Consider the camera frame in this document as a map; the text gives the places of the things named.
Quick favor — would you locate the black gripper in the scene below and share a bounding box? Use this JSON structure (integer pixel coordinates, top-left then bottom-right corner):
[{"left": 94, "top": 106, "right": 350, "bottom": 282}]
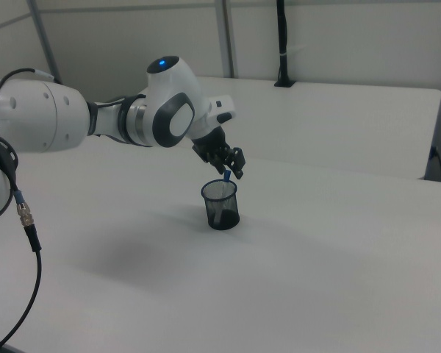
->
[{"left": 191, "top": 126, "right": 248, "bottom": 181}]

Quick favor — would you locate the white marker with blue cap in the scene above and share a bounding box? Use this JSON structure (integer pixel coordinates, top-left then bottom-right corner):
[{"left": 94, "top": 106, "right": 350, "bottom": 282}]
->
[{"left": 212, "top": 169, "right": 234, "bottom": 226}]

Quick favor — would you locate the black mesh pen cup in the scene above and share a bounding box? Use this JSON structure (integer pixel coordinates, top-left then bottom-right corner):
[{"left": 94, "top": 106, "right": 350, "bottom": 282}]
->
[{"left": 200, "top": 178, "right": 241, "bottom": 232}]

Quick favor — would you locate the white rectangular table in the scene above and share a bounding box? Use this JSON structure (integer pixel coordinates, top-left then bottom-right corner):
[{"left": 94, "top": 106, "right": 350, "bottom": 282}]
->
[{"left": 190, "top": 74, "right": 441, "bottom": 180}]

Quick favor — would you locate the black pole with clamp base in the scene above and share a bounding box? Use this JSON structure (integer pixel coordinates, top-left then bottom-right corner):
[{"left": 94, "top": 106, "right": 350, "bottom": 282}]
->
[{"left": 273, "top": 0, "right": 297, "bottom": 88}]

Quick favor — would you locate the grey partition frame post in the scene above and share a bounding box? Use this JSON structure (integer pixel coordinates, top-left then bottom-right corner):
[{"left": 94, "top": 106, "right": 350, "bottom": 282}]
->
[
  {"left": 26, "top": 0, "right": 62, "bottom": 84},
  {"left": 215, "top": 0, "right": 240, "bottom": 79}
]

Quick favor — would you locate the black cable with blue plug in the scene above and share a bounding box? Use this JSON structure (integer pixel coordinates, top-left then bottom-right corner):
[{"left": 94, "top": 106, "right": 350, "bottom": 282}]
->
[{"left": 429, "top": 145, "right": 441, "bottom": 182}]

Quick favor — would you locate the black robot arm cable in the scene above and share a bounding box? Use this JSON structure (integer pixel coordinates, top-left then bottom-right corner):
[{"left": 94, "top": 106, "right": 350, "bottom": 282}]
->
[{"left": 0, "top": 67, "right": 62, "bottom": 353}]

